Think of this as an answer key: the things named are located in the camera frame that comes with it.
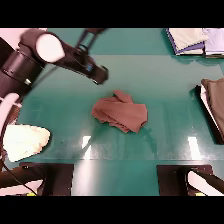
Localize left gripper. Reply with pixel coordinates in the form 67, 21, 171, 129
87, 63, 110, 86

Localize brown shirt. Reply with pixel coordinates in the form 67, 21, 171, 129
91, 89, 149, 134

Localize cream garment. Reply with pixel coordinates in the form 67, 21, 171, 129
167, 28, 210, 53

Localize purple garment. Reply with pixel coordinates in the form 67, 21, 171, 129
165, 28, 206, 56

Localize grey-brown garment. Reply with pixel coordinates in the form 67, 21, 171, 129
200, 77, 224, 142

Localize lavender garment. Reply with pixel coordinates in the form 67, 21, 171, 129
202, 28, 224, 57

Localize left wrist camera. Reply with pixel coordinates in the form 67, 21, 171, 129
75, 28, 108, 52

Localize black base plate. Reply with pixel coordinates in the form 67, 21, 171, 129
19, 162, 75, 197
156, 163, 215, 197

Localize black cable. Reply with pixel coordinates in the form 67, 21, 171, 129
1, 156, 38, 196

